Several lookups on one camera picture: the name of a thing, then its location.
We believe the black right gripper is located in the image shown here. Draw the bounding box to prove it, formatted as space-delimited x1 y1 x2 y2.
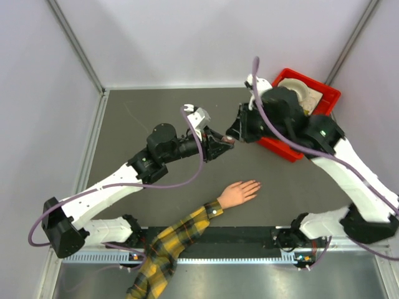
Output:
226 102 289 145

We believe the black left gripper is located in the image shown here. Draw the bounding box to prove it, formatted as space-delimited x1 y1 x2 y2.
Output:
161 126 234 164

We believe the pink nail polish bottle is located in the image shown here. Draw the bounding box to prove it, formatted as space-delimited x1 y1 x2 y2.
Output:
221 136 235 145

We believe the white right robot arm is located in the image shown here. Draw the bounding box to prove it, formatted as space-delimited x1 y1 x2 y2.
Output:
226 87 398 247

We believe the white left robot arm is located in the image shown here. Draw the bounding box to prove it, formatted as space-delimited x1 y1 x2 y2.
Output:
41 123 234 259

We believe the mannequin hand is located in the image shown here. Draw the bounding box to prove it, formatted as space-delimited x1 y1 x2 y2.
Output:
218 180 261 210

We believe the white tape roll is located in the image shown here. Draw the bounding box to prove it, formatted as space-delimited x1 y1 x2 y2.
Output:
277 78 309 103

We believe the red plastic bin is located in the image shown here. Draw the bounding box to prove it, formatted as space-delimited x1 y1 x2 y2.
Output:
256 68 341 163

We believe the yellow plaid sleeve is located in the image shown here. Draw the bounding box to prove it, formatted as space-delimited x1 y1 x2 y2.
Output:
126 201 223 298

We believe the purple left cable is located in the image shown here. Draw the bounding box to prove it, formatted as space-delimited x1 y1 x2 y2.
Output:
27 107 206 247

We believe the purple cable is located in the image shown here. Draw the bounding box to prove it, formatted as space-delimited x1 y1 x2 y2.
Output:
27 107 206 247
251 55 399 261

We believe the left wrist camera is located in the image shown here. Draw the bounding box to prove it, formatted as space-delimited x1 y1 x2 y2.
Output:
183 104 211 136

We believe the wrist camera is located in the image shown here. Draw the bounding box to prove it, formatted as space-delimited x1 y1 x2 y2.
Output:
183 104 211 136
244 74 272 111

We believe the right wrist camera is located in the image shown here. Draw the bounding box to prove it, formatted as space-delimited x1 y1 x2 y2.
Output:
244 74 272 111

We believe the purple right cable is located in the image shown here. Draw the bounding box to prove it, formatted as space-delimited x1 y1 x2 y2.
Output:
251 55 399 261

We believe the slotted cable duct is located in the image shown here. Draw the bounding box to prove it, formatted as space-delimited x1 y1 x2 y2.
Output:
62 250 300 265

